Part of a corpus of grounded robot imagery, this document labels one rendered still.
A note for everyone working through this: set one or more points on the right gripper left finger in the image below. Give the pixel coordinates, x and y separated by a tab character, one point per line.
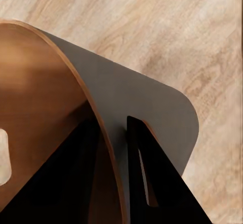
60	191

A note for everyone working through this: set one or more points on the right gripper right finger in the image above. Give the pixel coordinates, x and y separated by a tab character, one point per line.
176	203

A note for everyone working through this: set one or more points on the trash can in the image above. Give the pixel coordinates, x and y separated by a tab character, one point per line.
49	85

